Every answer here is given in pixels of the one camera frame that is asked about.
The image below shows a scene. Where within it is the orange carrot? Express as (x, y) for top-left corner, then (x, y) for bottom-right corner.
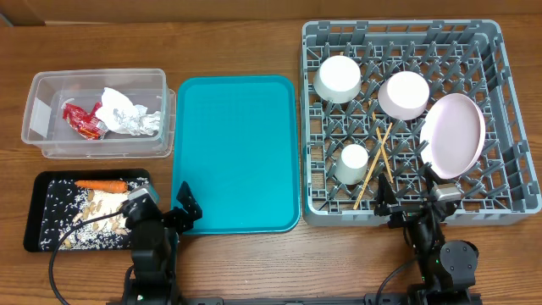
(75, 180), (128, 193)

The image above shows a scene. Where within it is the white bowl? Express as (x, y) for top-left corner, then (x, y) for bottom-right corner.
(313, 55), (362, 103)

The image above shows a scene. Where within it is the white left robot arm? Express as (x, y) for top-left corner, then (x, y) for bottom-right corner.
(120, 181), (202, 304)

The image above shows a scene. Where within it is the grey dishwasher rack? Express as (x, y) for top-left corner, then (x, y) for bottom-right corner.
(300, 19), (541, 226)

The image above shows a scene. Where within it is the clear plastic bin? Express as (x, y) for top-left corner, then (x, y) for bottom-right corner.
(21, 69), (176, 159)

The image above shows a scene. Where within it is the aluminium foil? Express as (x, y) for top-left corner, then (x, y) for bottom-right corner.
(125, 105), (162, 136)

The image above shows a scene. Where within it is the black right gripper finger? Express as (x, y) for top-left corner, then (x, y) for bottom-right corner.
(374, 173), (398, 216)
(423, 166), (445, 189)

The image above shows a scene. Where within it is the red snack wrapper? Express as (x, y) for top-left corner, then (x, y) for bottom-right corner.
(61, 100), (109, 140)

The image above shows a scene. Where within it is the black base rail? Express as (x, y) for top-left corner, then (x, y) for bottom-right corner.
(105, 291), (484, 305)

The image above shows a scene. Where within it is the pink bowl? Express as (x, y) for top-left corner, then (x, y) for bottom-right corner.
(378, 71), (429, 120)

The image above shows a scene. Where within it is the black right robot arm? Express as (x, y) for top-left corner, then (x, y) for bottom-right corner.
(373, 169), (483, 305)

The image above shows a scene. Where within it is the pink plate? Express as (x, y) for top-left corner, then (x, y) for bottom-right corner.
(420, 93), (485, 179)

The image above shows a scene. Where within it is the black tray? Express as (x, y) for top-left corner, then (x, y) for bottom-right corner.
(23, 169), (152, 252)

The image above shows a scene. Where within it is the white cup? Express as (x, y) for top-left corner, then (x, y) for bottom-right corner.
(335, 144), (368, 185)

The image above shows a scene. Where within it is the teal plastic tray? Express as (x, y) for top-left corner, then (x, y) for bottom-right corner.
(171, 75), (301, 236)

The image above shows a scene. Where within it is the pile of rice and peanuts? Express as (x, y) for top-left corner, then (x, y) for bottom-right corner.
(53, 187), (130, 250)

